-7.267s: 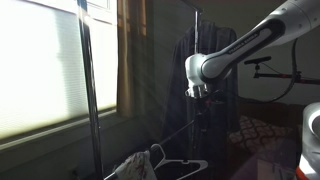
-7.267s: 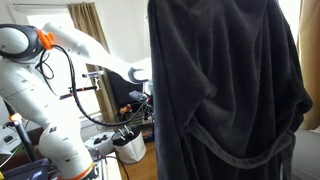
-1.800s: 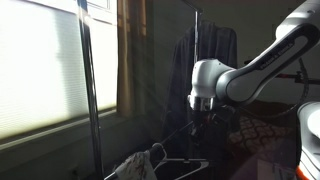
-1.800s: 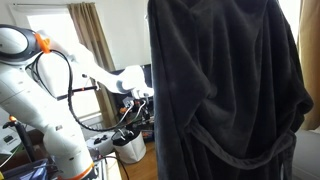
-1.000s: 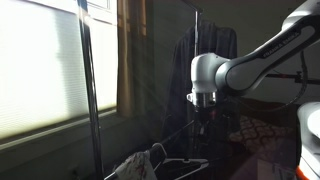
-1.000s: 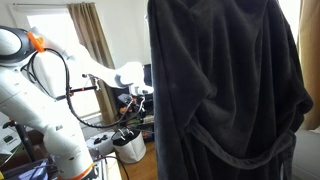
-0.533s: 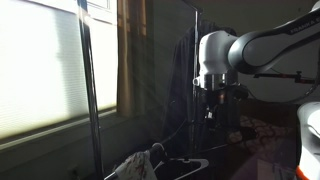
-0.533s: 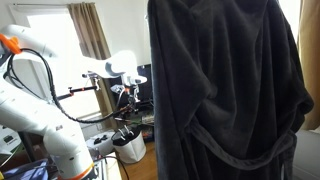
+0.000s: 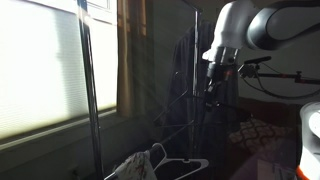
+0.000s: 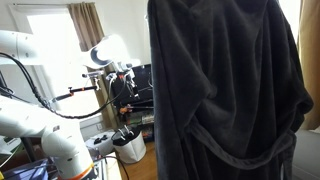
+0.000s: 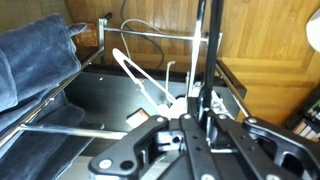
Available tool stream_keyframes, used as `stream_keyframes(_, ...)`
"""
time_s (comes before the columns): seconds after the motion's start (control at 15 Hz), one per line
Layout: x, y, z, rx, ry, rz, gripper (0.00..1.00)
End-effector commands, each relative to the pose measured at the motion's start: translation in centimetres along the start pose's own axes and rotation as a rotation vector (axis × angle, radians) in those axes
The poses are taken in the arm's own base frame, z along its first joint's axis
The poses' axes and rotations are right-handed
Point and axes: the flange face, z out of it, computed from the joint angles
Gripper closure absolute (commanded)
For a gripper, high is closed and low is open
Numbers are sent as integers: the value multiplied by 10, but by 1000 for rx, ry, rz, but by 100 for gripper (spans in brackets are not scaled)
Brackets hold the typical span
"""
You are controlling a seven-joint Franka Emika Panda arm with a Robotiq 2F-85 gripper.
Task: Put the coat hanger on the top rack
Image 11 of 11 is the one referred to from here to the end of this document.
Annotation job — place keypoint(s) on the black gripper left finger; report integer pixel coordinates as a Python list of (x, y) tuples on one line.
[(150, 160)]

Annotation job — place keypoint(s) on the white red stained cloth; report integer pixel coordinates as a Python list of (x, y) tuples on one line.
[(178, 105)]

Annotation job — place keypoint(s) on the black coat hanger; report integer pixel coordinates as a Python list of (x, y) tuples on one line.
[(213, 50)]

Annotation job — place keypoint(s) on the black rack base board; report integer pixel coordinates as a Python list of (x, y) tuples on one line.
[(110, 100)]

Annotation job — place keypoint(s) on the blue plush robe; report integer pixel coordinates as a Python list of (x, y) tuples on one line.
[(33, 66)]

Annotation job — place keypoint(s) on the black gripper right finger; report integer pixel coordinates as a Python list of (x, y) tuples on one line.
[(266, 150)]

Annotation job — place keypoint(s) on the orange cardboard box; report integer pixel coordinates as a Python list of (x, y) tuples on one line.
[(87, 38)]

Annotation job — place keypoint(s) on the white plastic coat hanger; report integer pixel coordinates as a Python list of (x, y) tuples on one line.
[(116, 53)]

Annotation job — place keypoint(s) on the chrome clothes rack frame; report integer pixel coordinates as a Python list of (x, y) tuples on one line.
[(150, 34)]

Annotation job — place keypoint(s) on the white lined waste bin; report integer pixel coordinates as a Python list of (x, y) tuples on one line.
[(315, 30)]

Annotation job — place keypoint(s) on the orange white card box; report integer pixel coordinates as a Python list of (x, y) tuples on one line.
[(138, 118)]

